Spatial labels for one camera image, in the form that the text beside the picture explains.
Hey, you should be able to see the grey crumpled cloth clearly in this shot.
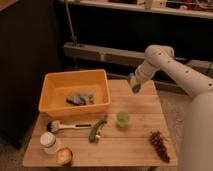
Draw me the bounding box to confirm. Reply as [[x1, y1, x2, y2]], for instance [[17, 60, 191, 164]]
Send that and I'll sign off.
[[66, 93, 94, 106]]

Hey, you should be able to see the halved apple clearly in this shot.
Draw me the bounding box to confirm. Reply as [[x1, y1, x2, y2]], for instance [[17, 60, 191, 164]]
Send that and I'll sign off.
[[56, 148, 73, 165]]

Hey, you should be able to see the white handled dish brush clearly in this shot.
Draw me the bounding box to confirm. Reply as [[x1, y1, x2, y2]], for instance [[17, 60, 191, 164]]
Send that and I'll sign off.
[[46, 120, 92, 133]]

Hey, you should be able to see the grey metal shelf rail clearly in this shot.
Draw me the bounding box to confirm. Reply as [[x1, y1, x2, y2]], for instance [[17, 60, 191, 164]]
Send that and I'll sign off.
[[63, 42, 213, 78]]

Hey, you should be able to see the green plastic cup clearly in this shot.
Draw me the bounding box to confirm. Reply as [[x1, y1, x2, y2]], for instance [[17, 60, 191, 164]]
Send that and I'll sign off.
[[116, 111, 129, 128]]

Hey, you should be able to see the grey metal pole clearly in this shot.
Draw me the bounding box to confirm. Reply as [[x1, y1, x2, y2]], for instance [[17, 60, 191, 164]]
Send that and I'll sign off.
[[64, 0, 77, 45]]

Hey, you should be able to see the upper shelf with clutter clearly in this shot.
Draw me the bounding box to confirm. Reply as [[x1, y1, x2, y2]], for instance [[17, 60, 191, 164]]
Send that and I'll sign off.
[[59, 0, 213, 19]]

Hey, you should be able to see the white lidded jar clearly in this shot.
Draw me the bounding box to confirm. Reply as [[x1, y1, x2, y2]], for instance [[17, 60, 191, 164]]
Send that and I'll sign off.
[[40, 132, 61, 154]]

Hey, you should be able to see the green dish sponge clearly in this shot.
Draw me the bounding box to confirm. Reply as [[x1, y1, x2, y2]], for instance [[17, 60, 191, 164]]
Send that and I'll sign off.
[[128, 73, 141, 93]]

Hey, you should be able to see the yellow plastic tray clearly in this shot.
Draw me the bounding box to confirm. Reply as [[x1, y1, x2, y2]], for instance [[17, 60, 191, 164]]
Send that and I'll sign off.
[[38, 69, 111, 118]]

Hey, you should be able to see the brown dried grape bunch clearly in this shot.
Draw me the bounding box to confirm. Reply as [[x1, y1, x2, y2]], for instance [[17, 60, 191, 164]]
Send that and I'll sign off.
[[149, 131, 170, 163]]

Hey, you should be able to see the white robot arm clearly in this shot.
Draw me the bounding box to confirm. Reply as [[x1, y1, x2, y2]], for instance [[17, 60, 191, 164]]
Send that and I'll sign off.
[[128, 45, 213, 171]]

